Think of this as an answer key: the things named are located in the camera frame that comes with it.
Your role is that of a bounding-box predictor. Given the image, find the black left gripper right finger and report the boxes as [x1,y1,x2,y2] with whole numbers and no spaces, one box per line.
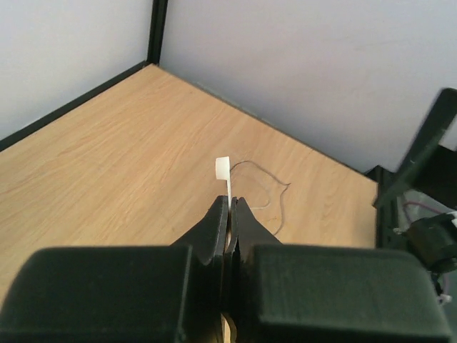
[228,199,452,342]

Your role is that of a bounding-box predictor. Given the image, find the right rear frame post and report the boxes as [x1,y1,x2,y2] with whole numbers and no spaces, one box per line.
[146,0,169,65]

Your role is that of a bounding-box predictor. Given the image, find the grey zip tie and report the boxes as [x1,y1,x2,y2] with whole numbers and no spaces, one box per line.
[215,156,232,202]

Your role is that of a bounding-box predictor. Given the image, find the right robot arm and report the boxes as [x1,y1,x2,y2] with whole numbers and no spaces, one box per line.
[371,88,456,274]

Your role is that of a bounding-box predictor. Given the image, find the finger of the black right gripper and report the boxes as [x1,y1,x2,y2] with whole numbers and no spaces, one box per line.
[373,88,456,209]

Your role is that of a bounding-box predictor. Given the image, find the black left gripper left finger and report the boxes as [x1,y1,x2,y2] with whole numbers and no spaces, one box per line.
[1,196,229,342]

